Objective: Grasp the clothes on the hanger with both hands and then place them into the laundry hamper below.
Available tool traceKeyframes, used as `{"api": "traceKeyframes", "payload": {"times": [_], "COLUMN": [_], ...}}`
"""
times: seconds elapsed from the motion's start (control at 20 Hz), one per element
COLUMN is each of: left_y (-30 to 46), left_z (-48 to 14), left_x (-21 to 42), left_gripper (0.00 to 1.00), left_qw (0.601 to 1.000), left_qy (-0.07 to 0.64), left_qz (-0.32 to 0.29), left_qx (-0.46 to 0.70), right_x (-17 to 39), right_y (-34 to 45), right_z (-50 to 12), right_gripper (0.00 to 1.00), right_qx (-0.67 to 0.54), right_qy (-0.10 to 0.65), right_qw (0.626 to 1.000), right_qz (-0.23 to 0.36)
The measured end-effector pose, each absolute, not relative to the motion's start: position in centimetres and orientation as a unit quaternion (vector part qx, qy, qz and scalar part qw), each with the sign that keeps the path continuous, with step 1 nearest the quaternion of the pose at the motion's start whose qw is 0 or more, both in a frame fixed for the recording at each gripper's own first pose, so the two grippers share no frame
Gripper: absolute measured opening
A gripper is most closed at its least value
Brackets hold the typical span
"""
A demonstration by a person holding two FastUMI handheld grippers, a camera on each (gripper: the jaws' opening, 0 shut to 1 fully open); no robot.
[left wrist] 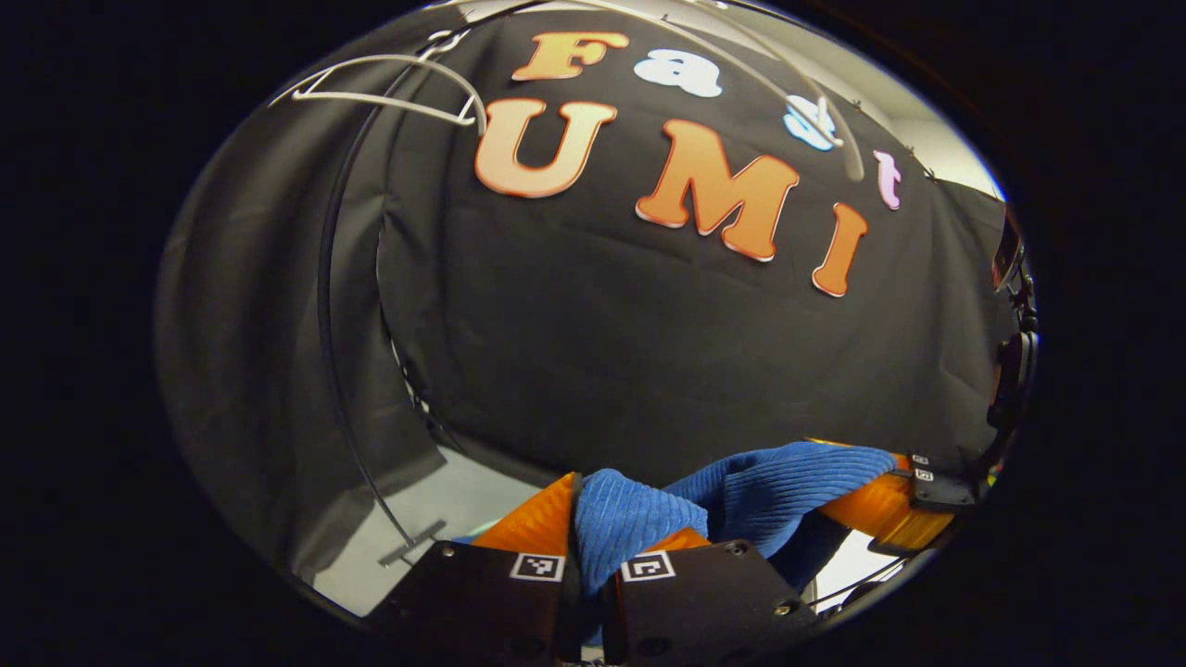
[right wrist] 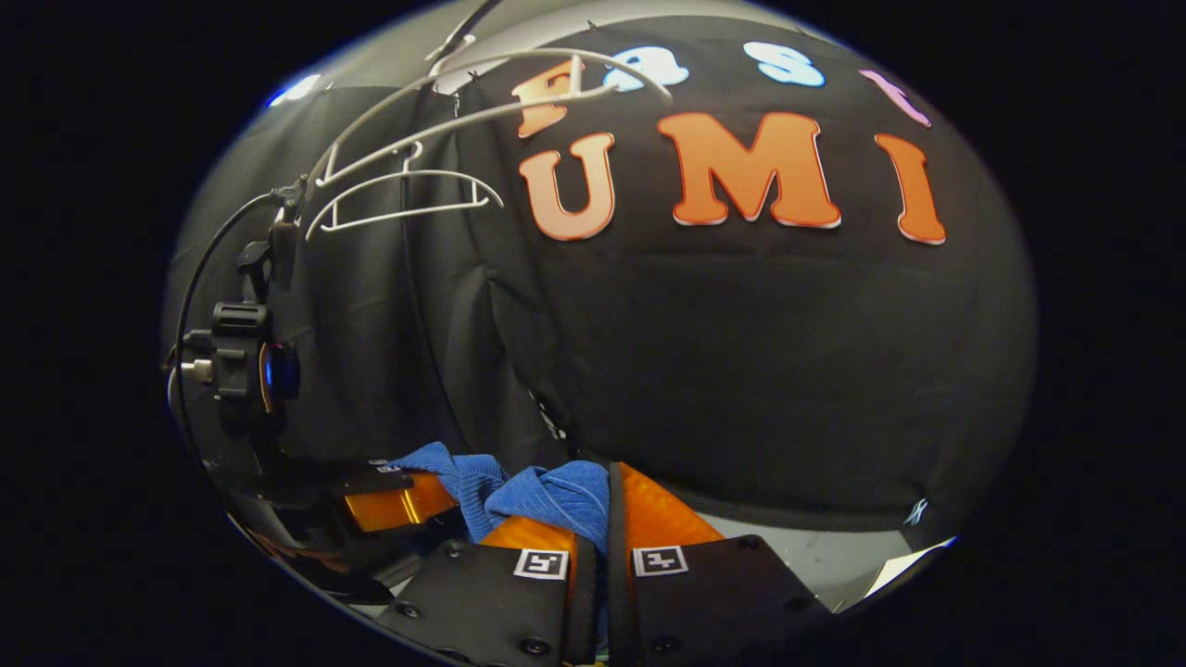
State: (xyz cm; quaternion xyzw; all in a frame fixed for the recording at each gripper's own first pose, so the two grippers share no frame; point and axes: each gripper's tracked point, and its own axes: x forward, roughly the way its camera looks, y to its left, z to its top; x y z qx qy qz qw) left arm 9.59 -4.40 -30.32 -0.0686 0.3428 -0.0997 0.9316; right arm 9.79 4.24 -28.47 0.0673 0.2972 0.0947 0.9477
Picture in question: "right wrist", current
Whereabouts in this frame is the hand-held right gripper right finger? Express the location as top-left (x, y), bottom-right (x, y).
top-left (607, 461), bottom-right (835, 667)

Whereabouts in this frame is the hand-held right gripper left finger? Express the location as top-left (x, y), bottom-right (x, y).
top-left (375, 514), bottom-right (603, 667)

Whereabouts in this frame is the blue corduroy jacket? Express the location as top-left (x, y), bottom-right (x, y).
top-left (389, 442), bottom-right (612, 557)

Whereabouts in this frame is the white plastic hanger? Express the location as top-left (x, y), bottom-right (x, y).
top-left (304, 139), bottom-right (506, 242)
top-left (304, 35), bottom-right (675, 191)

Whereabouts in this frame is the black backdrop cloth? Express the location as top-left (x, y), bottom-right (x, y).
top-left (167, 14), bottom-right (1039, 557)

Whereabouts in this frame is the ceiling light panel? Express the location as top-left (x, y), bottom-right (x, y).
top-left (269, 74), bottom-right (322, 107)

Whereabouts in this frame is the black clothes rack rail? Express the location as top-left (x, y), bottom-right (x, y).
top-left (424, 0), bottom-right (506, 64)

